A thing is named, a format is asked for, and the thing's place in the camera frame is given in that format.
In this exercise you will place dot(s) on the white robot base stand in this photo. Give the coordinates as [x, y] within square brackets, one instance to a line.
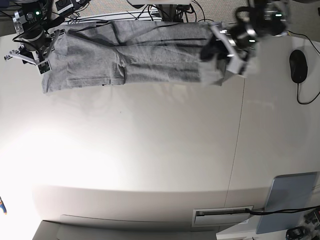
[167, 10]

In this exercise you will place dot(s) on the black computer mouse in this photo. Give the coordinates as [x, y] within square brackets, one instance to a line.
[298, 66]

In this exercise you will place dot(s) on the blue orange object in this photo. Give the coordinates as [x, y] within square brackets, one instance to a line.
[2, 206]

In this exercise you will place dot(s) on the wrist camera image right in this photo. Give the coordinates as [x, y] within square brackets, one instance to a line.
[236, 65]

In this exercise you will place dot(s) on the grey laptop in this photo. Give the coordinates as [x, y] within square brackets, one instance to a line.
[291, 191]

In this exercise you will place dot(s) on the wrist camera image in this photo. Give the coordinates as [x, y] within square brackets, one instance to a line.
[44, 67]
[236, 65]

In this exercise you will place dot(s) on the silver gripper image left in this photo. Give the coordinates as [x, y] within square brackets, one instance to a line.
[37, 50]

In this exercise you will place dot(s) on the black device with label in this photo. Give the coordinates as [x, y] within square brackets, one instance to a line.
[63, 6]

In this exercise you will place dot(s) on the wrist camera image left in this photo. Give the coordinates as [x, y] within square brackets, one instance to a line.
[44, 67]

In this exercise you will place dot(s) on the black items bottom right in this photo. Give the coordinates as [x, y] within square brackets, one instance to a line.
[309, 230]

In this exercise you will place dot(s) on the silver gripper image right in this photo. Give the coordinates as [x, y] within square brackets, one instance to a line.
[239, 39]

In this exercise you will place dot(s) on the grey T-shirt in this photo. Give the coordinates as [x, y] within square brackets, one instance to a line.
[126, 52]

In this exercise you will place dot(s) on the white cable grommet tray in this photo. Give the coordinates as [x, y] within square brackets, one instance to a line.
[212, 217]

